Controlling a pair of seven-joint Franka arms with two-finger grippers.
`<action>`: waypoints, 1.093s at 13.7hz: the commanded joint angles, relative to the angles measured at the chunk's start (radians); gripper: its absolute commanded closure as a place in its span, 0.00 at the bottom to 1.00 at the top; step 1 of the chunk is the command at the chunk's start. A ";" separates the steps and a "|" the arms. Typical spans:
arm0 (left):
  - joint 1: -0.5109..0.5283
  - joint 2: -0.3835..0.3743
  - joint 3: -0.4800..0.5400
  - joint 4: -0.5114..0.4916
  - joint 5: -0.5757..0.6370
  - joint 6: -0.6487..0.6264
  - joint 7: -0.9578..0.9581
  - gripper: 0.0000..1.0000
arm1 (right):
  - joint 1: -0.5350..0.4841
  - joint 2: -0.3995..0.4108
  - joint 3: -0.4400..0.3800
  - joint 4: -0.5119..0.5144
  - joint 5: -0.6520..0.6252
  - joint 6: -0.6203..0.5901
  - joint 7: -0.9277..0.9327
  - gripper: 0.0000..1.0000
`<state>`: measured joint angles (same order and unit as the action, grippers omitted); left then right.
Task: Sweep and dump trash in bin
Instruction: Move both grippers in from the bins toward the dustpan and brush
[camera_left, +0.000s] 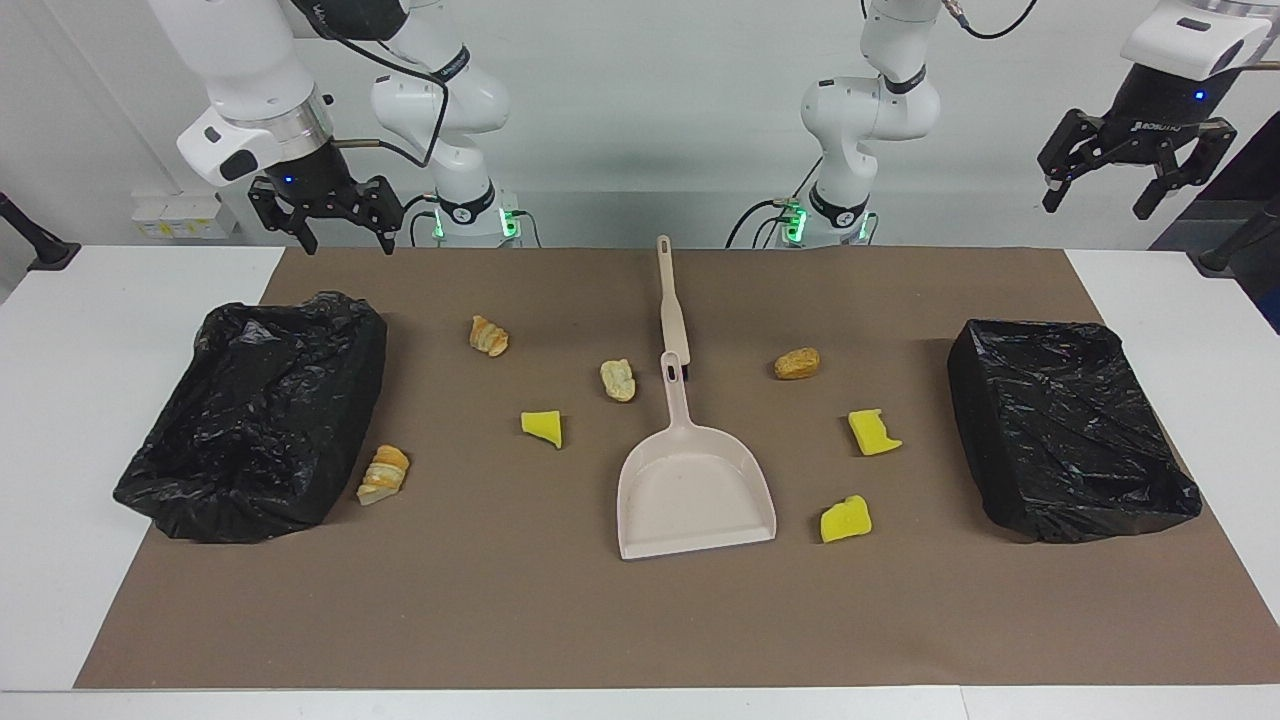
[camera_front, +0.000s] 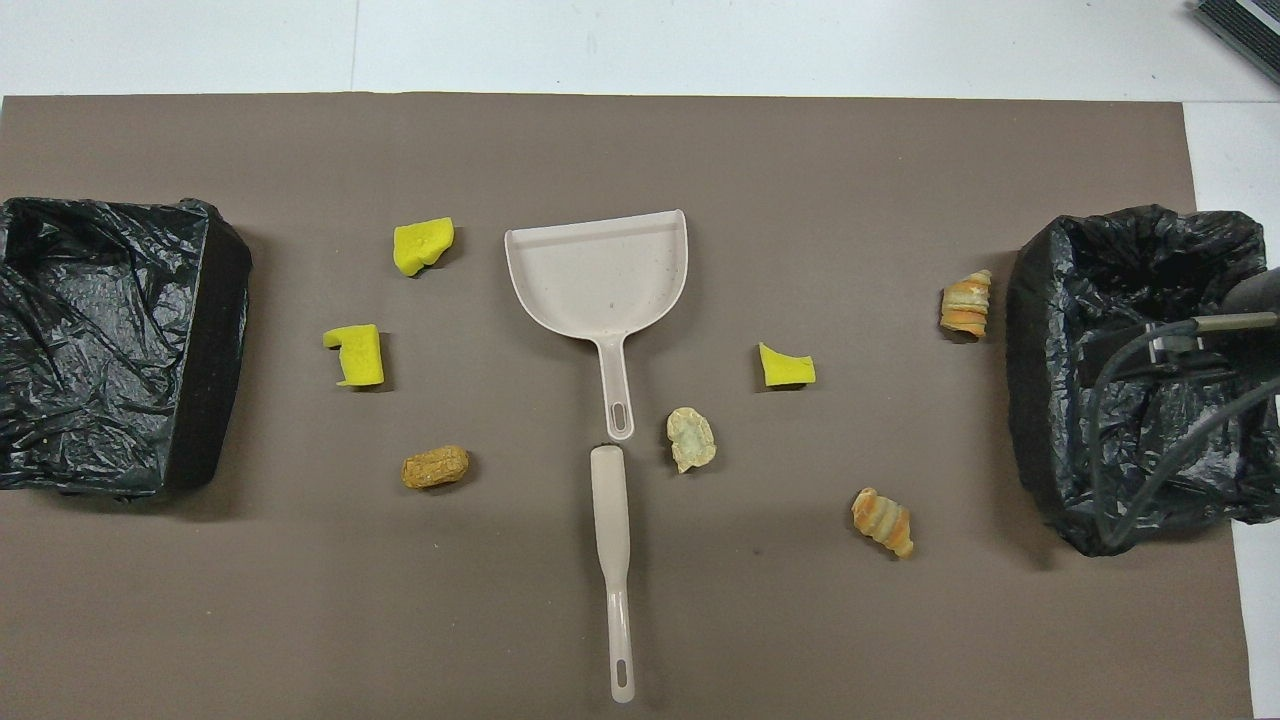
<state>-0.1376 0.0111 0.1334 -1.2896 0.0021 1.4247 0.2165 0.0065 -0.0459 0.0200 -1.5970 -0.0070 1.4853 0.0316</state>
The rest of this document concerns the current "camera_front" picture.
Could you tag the striped croissant bread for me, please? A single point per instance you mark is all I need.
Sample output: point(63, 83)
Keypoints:
point(882, 522)
point(966, 308)

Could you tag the beige hand brush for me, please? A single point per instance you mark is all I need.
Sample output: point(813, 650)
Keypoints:
point(610, 500)

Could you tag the black ribbed object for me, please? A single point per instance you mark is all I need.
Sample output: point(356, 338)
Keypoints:
point(1245, 25)

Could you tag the brown paper table mat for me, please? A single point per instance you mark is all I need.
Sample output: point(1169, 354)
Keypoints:
point(640, 150)

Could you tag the yellow sponge piece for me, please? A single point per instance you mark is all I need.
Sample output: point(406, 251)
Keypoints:
point(420, 247)

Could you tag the pale chip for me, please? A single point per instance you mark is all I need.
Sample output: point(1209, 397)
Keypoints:
point(691, 438)

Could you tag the beige plastic dustpan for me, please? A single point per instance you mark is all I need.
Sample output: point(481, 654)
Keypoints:
point(600, 280)

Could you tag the yellow sponge with green pad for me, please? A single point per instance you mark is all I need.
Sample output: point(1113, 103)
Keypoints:
point(360, 360)

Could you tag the small yellow sponge wedge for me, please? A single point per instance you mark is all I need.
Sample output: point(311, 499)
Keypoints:
point(785, 370)

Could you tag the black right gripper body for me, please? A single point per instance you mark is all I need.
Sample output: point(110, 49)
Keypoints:
point(1130, 362)

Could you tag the black bag-lined bin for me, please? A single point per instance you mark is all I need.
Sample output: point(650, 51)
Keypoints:
point(100, 350)
point(1045, 420)

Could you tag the brown bread roll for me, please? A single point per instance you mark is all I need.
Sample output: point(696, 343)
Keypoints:
point(435, 468)

